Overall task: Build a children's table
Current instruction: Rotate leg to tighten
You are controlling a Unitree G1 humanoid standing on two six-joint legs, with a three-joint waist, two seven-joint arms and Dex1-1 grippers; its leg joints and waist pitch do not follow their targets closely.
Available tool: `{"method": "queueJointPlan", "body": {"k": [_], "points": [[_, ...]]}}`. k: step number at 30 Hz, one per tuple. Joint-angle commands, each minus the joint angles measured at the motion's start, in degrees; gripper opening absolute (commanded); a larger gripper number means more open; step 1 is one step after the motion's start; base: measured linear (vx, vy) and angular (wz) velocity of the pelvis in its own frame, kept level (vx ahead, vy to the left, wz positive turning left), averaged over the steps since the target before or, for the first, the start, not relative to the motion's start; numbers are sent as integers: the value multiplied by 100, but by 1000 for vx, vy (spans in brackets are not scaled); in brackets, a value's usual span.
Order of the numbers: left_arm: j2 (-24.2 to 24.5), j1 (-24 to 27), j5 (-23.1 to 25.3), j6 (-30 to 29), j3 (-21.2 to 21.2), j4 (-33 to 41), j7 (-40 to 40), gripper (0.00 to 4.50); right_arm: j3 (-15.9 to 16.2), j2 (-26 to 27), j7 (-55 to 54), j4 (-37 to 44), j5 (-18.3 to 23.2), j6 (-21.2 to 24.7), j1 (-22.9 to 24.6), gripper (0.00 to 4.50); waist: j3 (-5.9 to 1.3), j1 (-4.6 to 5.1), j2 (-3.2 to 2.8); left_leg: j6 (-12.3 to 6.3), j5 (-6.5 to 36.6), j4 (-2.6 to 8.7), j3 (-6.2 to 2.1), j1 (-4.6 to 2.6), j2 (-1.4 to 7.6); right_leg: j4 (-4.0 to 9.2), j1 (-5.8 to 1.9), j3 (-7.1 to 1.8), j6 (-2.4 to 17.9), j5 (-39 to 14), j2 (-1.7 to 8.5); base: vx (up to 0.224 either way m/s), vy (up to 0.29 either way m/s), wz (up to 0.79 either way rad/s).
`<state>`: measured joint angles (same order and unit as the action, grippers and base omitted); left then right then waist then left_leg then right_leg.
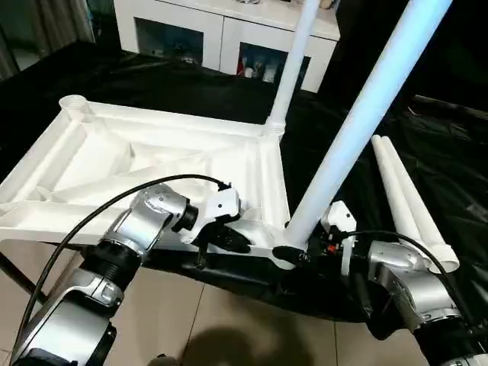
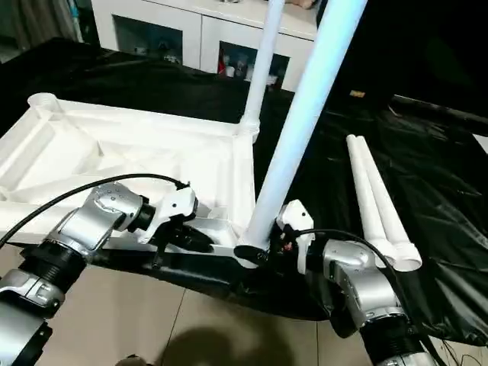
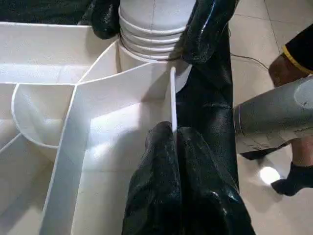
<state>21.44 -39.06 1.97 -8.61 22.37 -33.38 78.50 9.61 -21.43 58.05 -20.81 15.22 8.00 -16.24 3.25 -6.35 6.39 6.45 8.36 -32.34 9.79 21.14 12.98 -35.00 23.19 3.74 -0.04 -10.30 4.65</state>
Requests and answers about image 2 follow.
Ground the grey curtain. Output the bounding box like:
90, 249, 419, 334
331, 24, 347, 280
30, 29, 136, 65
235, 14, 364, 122
0, 0, 84, 53

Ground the black mat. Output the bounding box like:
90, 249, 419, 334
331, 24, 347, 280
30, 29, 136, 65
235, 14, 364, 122
0, 36, 488, 346

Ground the white cabinet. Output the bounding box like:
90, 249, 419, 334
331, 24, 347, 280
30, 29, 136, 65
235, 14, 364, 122
90, 0, 320, 93

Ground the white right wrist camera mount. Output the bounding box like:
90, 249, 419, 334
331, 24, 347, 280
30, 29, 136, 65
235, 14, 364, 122
275, 199, 316, 275

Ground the white plastic table top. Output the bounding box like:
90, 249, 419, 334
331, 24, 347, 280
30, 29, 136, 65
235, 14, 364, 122
0, 91, 268, 270

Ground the white plastic table leg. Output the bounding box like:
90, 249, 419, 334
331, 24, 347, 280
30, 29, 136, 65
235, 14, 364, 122
354, 133, 424, 275
345, 133, 398, 268
235, 0, 370, 253
239, 0, 287, 145

